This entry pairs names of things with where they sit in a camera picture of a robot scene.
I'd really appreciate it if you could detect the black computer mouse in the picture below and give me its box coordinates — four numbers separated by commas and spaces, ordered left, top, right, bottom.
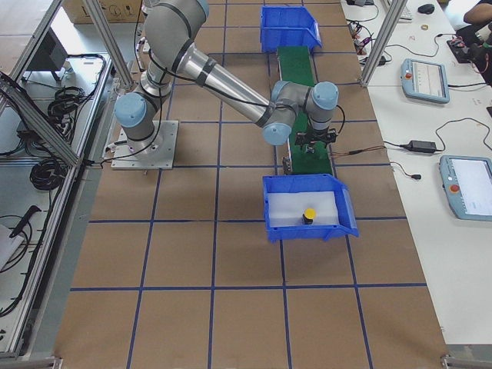
417, 3, 435, 15

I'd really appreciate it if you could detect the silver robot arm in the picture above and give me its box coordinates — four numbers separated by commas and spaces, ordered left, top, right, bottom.
115, 1, 339, 160

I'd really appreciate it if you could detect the red black wire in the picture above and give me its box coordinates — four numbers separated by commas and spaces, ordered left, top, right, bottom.
330, 145, 386, 158

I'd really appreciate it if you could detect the blue left plastic bin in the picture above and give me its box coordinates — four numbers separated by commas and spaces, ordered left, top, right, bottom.
260, 5, 322, 52

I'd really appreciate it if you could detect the black power brick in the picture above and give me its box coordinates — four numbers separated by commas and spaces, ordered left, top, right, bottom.
407, 140, 437, 154

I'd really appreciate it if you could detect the white foam pad right bin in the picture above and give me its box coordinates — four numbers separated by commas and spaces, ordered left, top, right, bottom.
264, 191, 339, 227

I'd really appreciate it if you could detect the yellow push button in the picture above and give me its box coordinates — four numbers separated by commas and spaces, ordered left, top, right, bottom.
302, 208, 317, 225

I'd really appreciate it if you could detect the grey teach pendant far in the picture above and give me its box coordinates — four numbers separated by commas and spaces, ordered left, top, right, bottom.
401, 58, 450, 104

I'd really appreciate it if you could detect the blue right plastic bin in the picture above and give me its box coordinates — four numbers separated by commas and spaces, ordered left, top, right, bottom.
263, 174, 359, 242

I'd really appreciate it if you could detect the grey teach pendant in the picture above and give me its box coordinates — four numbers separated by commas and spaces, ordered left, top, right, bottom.
439, 155, 491, 221
401, 58, 450, 104

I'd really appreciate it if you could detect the green conveyor belt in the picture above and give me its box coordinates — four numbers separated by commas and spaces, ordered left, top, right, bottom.
277, 46, 333, 175

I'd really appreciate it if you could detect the aluminium frame rail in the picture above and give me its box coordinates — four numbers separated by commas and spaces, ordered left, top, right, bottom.
1, 71, 81, 167

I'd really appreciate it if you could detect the aluminium profile post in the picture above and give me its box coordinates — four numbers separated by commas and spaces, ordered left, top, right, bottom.
360, 0, 406, 87

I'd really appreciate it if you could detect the grey teach pendant near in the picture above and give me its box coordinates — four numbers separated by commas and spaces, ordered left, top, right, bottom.
439, 155, 491, 221

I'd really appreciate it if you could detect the blue plastic bin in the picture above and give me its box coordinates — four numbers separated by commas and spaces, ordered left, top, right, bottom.
263, 174, 359, 242
260, 5, 322, 52

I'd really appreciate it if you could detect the black coiled cable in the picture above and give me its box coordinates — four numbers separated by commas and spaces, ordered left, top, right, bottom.
30, 158, 65, 192

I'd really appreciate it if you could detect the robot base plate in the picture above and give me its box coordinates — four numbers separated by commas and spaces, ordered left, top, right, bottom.
111, 120, 179, 170

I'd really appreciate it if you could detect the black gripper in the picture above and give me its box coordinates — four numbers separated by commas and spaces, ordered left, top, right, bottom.
294, 128, 337, 146

